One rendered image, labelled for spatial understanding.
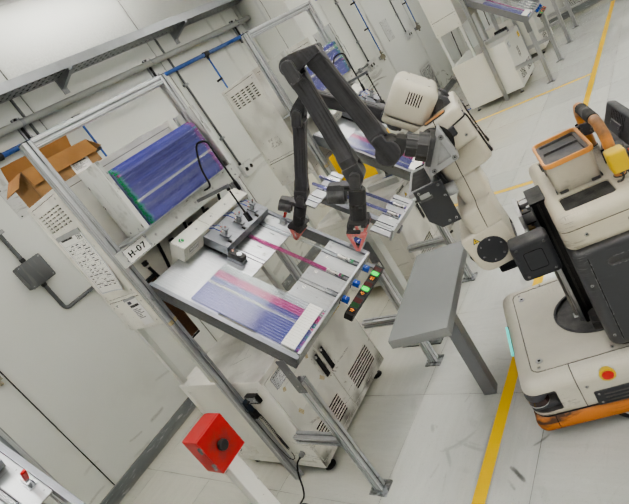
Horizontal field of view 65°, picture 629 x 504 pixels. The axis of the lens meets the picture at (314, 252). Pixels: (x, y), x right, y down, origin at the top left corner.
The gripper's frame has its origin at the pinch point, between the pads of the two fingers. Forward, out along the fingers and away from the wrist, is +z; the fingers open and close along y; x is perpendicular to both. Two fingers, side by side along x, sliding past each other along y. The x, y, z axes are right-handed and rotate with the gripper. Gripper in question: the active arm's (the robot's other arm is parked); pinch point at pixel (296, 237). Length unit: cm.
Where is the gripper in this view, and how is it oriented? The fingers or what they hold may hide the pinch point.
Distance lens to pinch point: 235.8
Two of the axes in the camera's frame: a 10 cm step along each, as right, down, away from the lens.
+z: -1.1, 7.2, 6.8
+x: 8.8, 3.9, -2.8
